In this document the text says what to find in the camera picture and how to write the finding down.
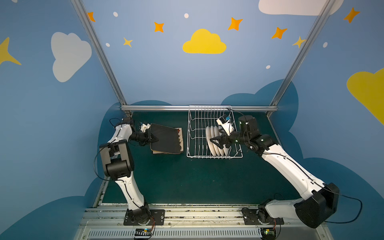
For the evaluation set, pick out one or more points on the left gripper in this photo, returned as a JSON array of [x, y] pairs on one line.
[[149, 136]]

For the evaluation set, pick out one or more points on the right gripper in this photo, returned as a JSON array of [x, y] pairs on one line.
[[223, 141]]

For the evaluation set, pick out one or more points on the floral square plate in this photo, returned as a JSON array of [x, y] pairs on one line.
[[180, 138], [166, 153]]

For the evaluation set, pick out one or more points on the white round plate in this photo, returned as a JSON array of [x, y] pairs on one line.
[[217, 134], [210, 144], [216, 149], [225, 149]]

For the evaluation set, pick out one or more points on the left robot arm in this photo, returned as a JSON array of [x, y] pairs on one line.
[[118, 165]]

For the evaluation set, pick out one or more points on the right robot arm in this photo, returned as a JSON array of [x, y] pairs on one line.
[[318, 201]]

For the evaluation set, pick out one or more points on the left controller board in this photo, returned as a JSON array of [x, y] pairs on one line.
[[142, 234]]

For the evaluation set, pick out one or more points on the controller board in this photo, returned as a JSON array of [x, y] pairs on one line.
[[142, 234], [268, 234]]

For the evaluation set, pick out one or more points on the right controller board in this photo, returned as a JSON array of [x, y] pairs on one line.
[[268, 234]]

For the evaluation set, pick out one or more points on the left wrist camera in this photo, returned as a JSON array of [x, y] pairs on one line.
[[144, 127]]

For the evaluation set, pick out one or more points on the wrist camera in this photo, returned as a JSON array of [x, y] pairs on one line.
[[226, 124], [144, 127]]

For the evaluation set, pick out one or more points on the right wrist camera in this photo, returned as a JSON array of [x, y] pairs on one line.
[[226, 124]]

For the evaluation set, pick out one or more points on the white wire dish rack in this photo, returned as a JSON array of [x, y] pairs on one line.
[[198, 119]]

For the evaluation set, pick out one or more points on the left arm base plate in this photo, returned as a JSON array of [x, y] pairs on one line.
[[144, 217]]

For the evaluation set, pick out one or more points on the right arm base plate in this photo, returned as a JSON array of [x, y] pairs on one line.
[[252, 216]]

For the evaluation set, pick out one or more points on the aluminium rail base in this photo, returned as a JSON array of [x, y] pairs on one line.
[[191, 222]]

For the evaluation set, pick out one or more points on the aluminium frame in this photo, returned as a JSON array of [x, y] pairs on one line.
[[182, 53]]

